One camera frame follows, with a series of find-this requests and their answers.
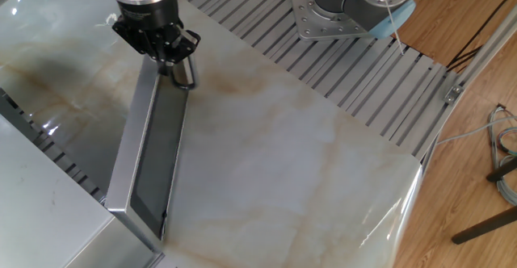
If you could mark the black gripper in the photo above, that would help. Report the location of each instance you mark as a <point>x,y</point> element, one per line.
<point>147,13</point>

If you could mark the silver microwave oven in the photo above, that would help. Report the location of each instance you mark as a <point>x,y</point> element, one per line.
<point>155,159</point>

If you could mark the silver microwave oven body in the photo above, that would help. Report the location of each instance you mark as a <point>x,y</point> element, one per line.
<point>40,199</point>

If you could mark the marble pattern table mat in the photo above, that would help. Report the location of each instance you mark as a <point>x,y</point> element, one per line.
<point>303,187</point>

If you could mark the white zip tie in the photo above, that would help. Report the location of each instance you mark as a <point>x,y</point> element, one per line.
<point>395,26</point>

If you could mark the dark furniture leg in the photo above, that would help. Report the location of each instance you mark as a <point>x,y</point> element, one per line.
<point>484,225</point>
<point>503,171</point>

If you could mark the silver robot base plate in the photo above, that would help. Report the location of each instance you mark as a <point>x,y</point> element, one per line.
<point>311,22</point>

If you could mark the silver corner bracket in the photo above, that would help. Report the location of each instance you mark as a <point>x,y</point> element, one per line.
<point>453,94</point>

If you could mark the aluminium frame post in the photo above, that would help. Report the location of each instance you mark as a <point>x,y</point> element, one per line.
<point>490,44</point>

